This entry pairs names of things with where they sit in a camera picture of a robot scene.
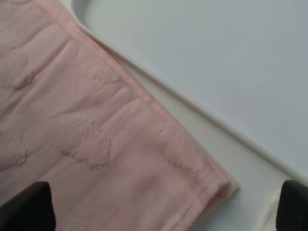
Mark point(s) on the pink towel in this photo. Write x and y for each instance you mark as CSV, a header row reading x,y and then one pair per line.
x,y
71,115

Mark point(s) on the white rectangular plastic tray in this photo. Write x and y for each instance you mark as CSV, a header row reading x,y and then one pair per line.
x,y
244,62

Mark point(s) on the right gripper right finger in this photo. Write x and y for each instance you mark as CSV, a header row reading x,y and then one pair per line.
x,y
292,213

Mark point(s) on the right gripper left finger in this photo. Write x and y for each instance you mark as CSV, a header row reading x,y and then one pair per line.
x,y
30,210

